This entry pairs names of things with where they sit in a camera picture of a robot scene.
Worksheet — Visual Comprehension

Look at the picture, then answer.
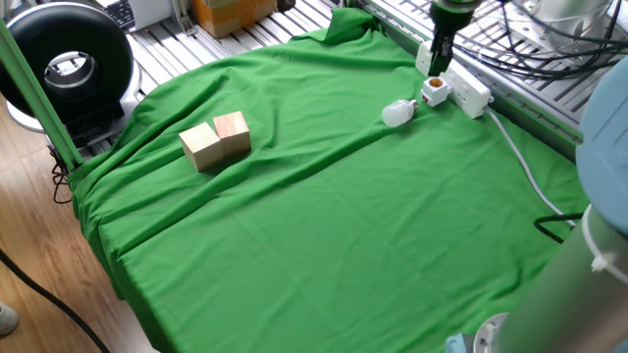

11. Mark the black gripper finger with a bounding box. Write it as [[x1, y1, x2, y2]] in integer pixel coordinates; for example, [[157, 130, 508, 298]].
[[427, 24, 460, 78]]

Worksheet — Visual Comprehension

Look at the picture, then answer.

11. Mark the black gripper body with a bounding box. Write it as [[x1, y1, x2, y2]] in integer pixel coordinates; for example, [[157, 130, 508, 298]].
[[429, 0, 485, 31]]

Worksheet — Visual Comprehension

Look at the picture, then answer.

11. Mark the white plug-in bulb holder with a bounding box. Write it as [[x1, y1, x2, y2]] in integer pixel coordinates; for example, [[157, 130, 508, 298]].
[[420, 76, 453, 108]]

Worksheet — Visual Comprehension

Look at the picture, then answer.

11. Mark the white LED bulb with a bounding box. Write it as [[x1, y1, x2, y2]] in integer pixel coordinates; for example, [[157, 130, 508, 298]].
[[381, 98, 420, 129]]

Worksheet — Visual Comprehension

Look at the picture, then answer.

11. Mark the white power strip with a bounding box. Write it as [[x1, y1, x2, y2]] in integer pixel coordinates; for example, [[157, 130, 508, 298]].
[[415, 39, 494, 120]]

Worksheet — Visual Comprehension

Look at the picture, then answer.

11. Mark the cardboard box yellow tape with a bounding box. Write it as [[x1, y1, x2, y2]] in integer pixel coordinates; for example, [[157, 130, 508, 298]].
[[190, 0, 279, 39]]

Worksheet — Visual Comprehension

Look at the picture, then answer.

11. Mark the reddish wooden cube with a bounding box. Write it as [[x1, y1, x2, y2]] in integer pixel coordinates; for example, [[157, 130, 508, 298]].
[[212, 110, 252, 157]]

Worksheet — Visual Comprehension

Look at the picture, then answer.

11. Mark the pale wooden cube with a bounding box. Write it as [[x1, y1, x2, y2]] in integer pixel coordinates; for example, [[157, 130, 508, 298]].
[[178, 122, 226, 173]]

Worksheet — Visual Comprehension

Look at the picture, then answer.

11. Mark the green cloth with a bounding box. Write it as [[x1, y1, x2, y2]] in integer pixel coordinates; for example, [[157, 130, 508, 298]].
[[68, 7, 590, 353]]

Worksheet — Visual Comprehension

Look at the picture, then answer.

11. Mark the white box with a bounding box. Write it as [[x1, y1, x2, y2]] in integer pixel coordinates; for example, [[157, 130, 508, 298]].
[[128, 0, 174, 31]]

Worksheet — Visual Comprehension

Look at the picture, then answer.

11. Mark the black keyboard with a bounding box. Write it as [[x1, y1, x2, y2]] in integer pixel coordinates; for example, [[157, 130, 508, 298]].
[[103, 0, 136, 31]]

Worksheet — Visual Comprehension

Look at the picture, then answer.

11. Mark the white shoe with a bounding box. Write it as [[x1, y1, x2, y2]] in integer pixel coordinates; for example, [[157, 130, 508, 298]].
[[0, 302, 20, 337]]

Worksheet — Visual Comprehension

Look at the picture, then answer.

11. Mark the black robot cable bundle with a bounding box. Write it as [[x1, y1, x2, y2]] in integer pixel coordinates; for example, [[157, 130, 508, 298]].
[[453, 0, 628, 82]]

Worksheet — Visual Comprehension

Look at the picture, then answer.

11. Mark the silver mount plate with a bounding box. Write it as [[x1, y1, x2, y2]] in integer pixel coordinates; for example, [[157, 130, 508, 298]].
[[498, 0, 614, 55]]

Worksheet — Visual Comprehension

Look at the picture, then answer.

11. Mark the thin black wire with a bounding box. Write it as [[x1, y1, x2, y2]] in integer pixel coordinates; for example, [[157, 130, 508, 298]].
[[50, 146, 75, 205]]

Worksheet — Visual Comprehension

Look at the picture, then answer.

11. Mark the green frame post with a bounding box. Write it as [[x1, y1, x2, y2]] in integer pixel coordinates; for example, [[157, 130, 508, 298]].
[[0, 17, 84, 173]]

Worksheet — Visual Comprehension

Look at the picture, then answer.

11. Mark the black ring-shaped device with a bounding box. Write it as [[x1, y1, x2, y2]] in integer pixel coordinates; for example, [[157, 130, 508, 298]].
[[0, 1, 144, 148]]

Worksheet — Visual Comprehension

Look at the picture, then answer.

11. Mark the thick black floor cable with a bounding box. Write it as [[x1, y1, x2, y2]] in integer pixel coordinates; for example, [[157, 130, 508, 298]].
[[0, 248, 113, 353]]

